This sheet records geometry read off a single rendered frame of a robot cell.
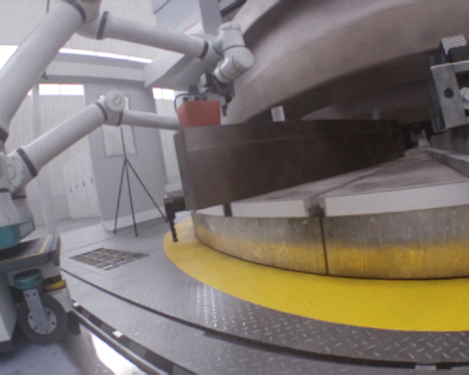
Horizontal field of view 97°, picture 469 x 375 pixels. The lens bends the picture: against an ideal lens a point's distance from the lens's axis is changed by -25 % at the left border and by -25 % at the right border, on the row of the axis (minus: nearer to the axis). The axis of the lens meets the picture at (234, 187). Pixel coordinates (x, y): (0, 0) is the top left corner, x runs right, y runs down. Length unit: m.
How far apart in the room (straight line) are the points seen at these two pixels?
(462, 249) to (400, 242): 0.21
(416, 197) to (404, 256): 0.20
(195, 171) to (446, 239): 1.02
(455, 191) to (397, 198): 0.18
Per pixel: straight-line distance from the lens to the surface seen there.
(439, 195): 0.86
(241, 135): 1.39
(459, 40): 1.32
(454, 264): 0.95
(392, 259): 0.96
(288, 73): 1.78
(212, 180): 1.27
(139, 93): 4.92
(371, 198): 0.89
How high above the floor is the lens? 0.43
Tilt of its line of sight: 2 degrees down
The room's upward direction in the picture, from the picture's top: 11 degrees counter-clockwise
